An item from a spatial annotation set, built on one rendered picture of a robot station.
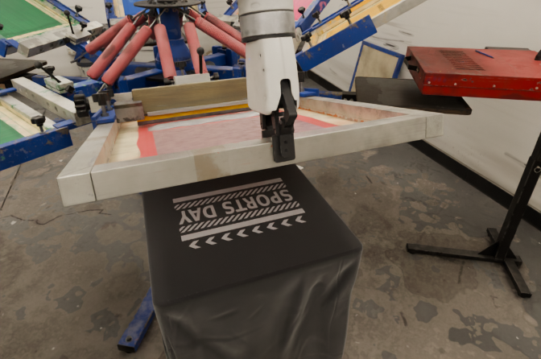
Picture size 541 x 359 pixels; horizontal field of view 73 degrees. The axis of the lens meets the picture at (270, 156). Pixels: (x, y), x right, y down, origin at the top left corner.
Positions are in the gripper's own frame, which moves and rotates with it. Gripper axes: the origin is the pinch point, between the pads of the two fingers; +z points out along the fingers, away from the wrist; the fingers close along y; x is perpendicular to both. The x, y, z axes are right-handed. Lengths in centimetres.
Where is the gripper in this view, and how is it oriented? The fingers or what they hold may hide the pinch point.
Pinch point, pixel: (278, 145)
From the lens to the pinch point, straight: 54.6
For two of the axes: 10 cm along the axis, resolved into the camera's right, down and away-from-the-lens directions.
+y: 3.3, 2.1, -9.2
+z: 0.9, 9.6, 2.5
